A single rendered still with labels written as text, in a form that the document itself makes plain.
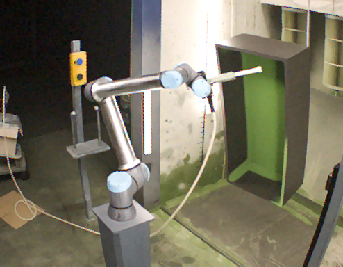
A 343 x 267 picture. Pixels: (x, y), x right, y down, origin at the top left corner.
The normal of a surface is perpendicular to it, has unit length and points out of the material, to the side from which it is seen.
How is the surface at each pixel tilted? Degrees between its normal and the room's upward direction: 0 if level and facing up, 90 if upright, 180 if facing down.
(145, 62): 90
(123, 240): 90
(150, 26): 90
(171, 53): 90
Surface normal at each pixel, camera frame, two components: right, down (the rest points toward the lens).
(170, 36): 0.59, 0.32
